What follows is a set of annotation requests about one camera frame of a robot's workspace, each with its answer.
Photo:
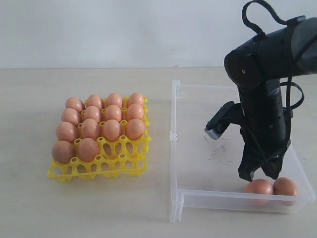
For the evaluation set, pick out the brown egg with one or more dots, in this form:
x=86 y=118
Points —
x=66 y=131
x=72 y=116
x=259 y=186
x=88 y=149
x=92 y=112
x=112 y=130
x=63 y=152
x=114 y=99
x=135 y=128
x=90 y=128
x=285 y=186
x=75 y=103
x=95 y=100
x=113 y=112
x=135 y=111
x=135 y=98

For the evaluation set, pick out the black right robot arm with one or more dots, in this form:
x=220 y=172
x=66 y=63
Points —
x=256 y=67

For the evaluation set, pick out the yellow plastic egg tray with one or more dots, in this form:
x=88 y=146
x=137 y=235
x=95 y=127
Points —
x=121 y=156

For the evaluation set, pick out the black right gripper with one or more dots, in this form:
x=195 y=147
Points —
x=265 y=150

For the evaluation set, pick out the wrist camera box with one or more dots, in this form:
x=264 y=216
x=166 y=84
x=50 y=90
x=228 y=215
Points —
x=223 y=121

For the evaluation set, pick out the clear plastic bin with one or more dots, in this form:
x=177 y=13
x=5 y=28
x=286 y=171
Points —
x=203 y=171

